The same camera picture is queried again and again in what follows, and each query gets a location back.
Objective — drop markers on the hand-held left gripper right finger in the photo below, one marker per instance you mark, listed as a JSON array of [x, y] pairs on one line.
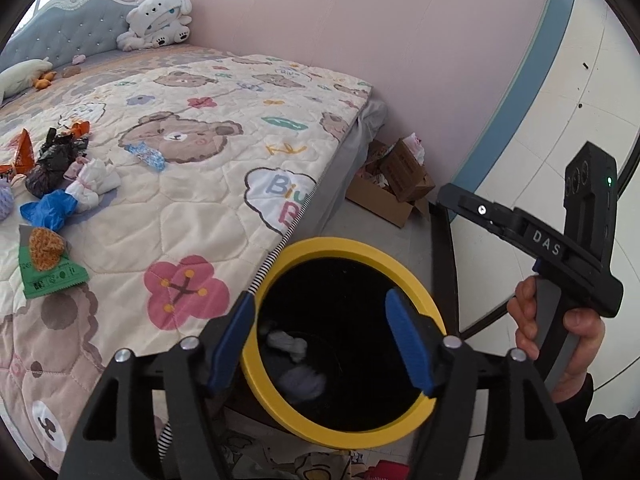
[[407, 345]]

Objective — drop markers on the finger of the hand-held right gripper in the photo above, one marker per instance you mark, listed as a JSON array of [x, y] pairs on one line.
[[472, 205]]

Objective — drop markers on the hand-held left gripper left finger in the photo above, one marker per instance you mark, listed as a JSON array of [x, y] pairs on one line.
[[231, 345]]

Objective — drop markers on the yellow trash bin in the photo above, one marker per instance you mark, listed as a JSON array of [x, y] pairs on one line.
[[280, 395]]

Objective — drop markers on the white sock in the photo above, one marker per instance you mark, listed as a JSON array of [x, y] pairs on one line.
[[102, 175], [82, 195]]

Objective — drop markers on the black plastic bag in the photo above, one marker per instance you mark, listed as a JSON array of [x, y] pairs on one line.
[[52, 160]]

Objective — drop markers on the person's right forearm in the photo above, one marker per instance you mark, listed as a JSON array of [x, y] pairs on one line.
[[612, 442]]

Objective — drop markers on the person's right hand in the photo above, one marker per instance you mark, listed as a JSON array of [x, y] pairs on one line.
[[585, 340]]

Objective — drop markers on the white crumpled tissue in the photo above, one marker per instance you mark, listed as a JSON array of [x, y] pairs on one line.
[[287, 344]]

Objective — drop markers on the small brown cardboard box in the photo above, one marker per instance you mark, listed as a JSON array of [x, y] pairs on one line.
[[407, 170]]

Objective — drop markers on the grey crumpled cloth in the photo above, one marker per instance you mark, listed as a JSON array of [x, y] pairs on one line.
[[302, 384]]

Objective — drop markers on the open cardboard box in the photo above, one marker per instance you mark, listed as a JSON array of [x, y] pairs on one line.
[[380, 202]]

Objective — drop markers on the bear pattern quilted bed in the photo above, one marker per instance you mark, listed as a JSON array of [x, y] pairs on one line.
[[347, 160], [210, 125]]

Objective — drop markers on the green snack packet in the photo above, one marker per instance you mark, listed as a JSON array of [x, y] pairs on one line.
[[47, 280]]

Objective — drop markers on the blue patterned wrapper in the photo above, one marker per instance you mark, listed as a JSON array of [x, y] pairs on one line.
[[146, 156]]

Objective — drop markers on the orange mesh net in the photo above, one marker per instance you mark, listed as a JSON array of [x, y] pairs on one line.
[[46, 247]]

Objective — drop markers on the blue crumpled wrapper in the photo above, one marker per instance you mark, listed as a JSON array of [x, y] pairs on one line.
[[47, 210]]

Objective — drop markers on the orange peel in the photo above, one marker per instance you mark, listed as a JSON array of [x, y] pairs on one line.
[[81, 129]]

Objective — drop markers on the lilac crumpled cloth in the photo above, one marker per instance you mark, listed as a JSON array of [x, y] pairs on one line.
[[5, 200]]

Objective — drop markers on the orange snack packet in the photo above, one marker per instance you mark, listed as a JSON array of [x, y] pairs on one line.
[[22, 152]]

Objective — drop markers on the small brown toy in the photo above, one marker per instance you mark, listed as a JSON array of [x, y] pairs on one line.
[[72, 71]]

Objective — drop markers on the small pink toy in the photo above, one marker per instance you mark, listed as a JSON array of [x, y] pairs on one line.
[[79, 58]]

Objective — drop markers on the white plush dog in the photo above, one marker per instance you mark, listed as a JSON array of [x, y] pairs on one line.
[[156, 17]]

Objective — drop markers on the white plush goose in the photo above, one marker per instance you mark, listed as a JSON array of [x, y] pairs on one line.
[[20, 72]]

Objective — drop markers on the blue tufted headboard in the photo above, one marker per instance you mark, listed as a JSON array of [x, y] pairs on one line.
[[75, 25]]

